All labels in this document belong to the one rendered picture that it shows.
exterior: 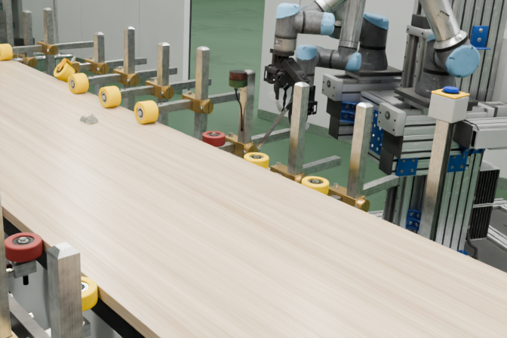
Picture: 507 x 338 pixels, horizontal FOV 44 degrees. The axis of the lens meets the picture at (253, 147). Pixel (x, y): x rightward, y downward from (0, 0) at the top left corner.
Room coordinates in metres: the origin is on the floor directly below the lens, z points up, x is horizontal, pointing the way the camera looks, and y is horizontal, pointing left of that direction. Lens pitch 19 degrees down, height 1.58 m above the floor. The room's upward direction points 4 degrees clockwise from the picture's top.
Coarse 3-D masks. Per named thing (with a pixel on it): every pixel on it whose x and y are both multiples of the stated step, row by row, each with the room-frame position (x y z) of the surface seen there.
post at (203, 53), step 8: (200, 48) 2.30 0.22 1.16; (208, 48) 2.31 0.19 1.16; (200, 56) 2.29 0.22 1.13; (208, 56) 2.31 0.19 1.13; (200, 64) 2.29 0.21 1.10; (208, 64) 2.31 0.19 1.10; (200, 72) 2.29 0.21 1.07; (208, 72) 2.31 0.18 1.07; (200, 80) 2.29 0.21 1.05; (208, 80) 2.31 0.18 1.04; (200, 88) 2.29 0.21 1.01; (200, 96) 2.29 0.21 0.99; (200, 120) 2.29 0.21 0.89; (200, 128) 2.29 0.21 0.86; (200, 136) 2.29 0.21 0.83
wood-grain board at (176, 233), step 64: (0, 64) 2.98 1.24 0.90; (0, 128) 2.02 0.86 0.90; (64, 128) 2.06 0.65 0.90; (128, 128) 2.10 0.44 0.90; (64, 192) 1.52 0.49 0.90; (128, 192) 1.55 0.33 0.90; (192, 192) 1.58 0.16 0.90; (256, 192) 1.60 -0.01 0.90; (320, 192) 1.63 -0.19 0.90; (128, 256) 1.21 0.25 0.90; (192, 256) 1.23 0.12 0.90; (256, 256) 1.25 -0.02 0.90; (320, 256) 1.26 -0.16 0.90; (384, 256) 1.28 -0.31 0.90; (448, 256) 1.30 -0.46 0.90; (128, 320) 1.01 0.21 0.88; (192, 320) 0.99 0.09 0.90; (256, 320) 1.00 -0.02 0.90; (320, 320) 1.01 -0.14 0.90; (384, 320) 1.03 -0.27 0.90; (448, 320) 1.04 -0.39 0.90
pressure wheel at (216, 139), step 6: (204, 132) 2.10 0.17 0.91; (210, 132) 2.10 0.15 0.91; (216, 132) 2.11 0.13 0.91; (222, 132) 2.11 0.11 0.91; (204, 138) 2.06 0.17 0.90; (210, 138) 2.04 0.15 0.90; (216, 138) 2.05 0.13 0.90; (222, 138) 2.06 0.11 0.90; (210, 144) 2.04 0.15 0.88; (216, 144) 2.05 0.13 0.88; (222, 144) 2.06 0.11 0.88
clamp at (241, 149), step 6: (228, 138) 2.16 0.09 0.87; (234, 138) 2.16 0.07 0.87; (240, 144) 2.11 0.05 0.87; (246, 144) 2.10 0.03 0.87; (252, 144) 2.11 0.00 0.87; (234, 150) 2.13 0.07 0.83; (240, 150) 2.11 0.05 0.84; (246, 150) 2.09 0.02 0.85; (252, 150) 2.10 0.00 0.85; (240, 156) 2.11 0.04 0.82
